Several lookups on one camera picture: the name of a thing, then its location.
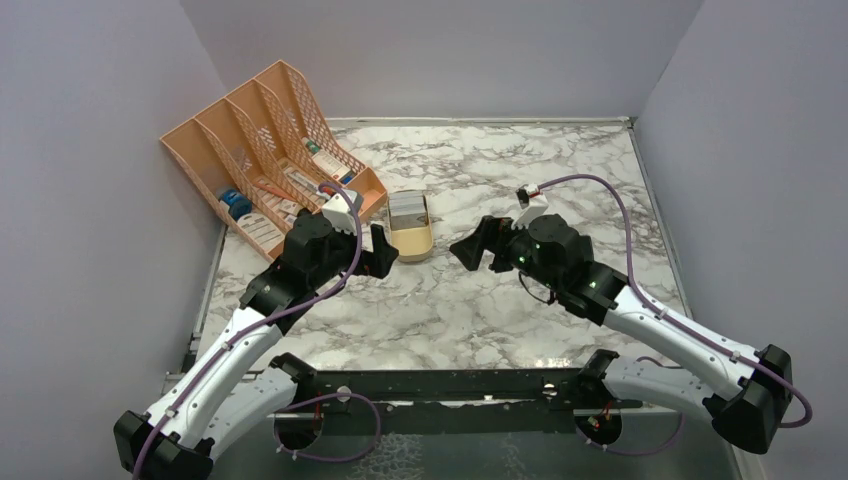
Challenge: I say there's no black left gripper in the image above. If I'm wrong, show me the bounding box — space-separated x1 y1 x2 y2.
310 218 399 290

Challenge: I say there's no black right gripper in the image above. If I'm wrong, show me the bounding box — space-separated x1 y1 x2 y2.
451 214 562 292

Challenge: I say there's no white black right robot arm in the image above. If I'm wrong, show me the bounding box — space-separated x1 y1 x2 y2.
449 214 792 454

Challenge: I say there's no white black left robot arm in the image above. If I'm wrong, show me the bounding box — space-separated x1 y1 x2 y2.
114 209 398 479

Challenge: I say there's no beige card tray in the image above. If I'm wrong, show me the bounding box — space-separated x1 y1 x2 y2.
389 203 434 263

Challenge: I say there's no white label card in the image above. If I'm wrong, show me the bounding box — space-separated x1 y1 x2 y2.
237 213 284 259

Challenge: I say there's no white glue stick box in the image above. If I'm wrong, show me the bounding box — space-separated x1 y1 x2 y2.
301 137 355 184

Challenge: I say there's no orange pen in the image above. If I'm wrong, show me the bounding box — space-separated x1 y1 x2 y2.
252 180 299 204

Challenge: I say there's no orange plastic desk organizer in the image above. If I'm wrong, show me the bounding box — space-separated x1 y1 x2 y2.
160 61 387 261

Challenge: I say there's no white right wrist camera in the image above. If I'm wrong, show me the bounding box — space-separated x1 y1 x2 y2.
512 184 549 230

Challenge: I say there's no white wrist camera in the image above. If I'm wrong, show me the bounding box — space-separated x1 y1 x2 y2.
321 189 364 234
512 184 549 230

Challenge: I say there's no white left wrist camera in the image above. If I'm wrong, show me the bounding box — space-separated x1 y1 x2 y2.
321 189 364 234

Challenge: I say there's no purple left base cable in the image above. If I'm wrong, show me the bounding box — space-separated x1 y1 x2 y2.
272 392 383 464

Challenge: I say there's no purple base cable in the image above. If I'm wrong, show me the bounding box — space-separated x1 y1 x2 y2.
272 392 383 464
573 357 685 458

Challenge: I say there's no black mounting base rail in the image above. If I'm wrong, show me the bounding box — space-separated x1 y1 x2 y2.
272 367 642 442

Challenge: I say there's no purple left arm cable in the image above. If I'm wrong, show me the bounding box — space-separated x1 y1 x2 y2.
132 182 365 478

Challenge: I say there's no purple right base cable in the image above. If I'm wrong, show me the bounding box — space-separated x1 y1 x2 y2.
573 357 685 458

